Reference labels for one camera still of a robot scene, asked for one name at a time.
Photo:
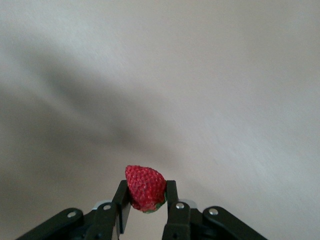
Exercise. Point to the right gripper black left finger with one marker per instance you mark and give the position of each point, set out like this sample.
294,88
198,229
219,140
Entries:
100,225

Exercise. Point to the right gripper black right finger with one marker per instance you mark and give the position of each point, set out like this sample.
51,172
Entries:
190,225

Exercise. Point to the red strawberry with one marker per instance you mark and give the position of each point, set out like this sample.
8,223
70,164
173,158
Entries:
145,187

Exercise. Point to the brown table cover mat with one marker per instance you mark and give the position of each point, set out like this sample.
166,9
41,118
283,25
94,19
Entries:
175,75

